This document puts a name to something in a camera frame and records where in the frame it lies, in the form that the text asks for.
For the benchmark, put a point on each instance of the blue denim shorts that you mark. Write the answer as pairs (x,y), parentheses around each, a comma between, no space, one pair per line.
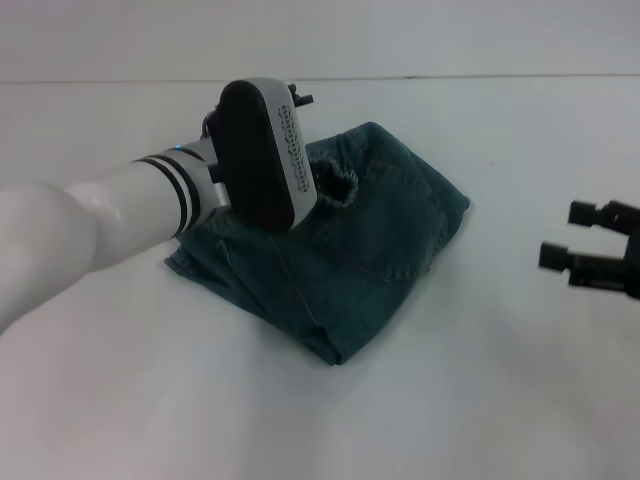
(380,240)

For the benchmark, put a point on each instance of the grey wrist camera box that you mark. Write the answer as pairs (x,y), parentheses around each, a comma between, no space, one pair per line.
(260,155)

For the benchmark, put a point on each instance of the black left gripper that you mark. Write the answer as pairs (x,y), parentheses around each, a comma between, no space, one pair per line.
(300,95)

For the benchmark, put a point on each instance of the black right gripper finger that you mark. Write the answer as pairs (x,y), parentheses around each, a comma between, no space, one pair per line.
(585,267)
(600,215)

